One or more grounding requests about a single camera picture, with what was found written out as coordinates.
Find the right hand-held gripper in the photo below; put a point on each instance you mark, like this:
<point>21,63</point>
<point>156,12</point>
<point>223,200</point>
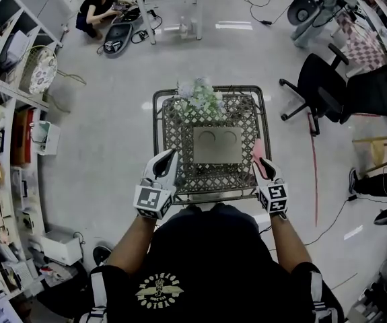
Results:
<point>274,198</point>

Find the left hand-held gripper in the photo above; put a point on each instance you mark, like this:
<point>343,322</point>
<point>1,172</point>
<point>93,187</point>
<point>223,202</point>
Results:
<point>151,198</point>

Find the grey cardboard box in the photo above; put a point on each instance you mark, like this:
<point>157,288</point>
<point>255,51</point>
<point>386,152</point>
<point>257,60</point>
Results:
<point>217,145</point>

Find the person's left forearm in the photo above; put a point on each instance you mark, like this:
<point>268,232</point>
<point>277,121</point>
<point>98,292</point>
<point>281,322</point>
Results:
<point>131,241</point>

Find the person's right forearm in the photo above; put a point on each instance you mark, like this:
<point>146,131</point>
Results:
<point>289,241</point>

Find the white storage box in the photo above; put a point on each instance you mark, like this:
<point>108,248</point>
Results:
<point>62,247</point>

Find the red box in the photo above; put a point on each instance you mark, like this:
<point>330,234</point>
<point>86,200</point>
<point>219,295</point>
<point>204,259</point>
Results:
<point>23,136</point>

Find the pink checked cloth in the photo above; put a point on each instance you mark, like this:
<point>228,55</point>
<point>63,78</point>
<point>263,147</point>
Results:
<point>364,45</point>

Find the woven lattice metal table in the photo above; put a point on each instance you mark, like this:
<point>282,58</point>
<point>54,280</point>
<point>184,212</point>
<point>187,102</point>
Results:
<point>213,177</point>

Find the pale artificial flower bouquet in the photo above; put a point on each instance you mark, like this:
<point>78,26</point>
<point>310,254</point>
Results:
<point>200,94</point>

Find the black office chair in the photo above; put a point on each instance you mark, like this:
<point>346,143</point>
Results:
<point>378,93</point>
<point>317,86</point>

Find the black shoe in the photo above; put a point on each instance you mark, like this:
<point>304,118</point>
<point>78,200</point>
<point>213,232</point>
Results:
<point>101,254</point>

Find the person's black printed t-shirt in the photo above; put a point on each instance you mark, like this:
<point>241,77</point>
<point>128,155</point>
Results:
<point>206,268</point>

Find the white plastic bin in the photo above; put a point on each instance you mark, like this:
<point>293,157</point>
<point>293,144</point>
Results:
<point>46,138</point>

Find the wooden stool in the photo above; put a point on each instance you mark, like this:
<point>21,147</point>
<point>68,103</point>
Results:
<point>386,146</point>

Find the spare hand-held gripper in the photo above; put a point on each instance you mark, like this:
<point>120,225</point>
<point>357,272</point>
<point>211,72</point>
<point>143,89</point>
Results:
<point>112,45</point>

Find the black open carrying case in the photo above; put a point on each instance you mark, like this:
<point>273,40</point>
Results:
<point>120,34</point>

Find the grey round-backed chair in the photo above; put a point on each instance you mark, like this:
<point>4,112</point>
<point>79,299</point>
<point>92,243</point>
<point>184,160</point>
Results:
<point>302,7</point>

